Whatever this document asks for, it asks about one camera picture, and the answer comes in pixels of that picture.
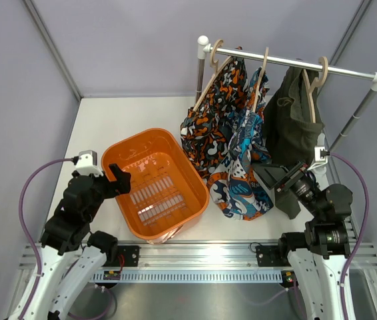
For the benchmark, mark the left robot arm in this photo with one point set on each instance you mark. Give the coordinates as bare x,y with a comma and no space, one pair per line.
70,254

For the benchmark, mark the olive green shorts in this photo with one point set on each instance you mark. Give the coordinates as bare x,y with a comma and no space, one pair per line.
289,134

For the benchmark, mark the orange black camo shorts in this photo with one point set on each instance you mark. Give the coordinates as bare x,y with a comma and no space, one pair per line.
209,125

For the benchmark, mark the blue orange patterned shorts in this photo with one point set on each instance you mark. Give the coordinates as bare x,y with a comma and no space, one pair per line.
233,185

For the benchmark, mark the orange plastic basket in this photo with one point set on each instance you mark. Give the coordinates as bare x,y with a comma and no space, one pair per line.
167,195

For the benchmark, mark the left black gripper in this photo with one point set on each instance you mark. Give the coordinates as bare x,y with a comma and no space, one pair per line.
122,183

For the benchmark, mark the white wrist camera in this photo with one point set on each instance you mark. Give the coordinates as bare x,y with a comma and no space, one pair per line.
320,158
87,164

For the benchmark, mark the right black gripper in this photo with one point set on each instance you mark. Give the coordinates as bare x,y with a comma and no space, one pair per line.
270,173

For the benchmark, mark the silver clothes rack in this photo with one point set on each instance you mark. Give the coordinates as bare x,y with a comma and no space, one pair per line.
205,49

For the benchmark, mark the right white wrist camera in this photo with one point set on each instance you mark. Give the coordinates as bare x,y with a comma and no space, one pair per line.
320,158

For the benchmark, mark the white slotted cable duct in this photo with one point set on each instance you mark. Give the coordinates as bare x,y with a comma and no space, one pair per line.
188,276

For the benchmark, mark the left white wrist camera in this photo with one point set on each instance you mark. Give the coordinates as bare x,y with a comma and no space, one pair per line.
87,164

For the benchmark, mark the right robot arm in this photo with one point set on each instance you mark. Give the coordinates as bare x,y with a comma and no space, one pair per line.
320,255

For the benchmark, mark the aluminium mounting rail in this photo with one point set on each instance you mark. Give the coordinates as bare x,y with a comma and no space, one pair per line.
204,255

